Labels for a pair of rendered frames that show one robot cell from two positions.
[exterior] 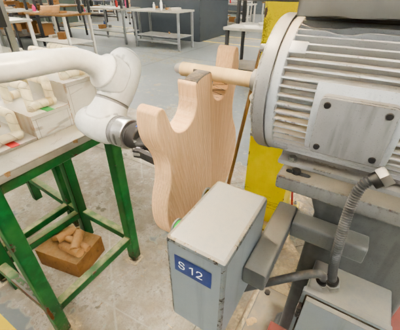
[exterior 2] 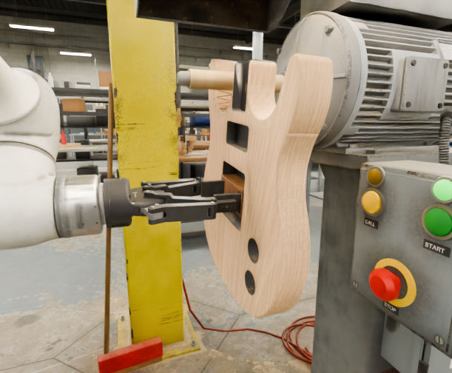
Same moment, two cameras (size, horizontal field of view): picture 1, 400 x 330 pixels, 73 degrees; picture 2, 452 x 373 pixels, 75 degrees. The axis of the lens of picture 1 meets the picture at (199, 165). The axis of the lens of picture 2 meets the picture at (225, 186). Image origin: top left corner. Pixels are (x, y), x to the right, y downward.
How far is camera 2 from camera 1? 0.56 m
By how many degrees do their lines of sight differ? 52
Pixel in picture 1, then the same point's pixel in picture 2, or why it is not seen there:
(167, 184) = (300, 202)
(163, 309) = not seen: outside the picture
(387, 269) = not seen: hidden behind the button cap
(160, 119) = (328, 72)
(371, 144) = (438, 91)
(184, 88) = (261, 73)
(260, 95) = (356, 64)
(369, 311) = not seen: outside the picture
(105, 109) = (29, 166)
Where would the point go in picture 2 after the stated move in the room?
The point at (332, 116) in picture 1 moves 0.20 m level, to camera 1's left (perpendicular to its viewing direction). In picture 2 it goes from (416, 72) to (393, 47)
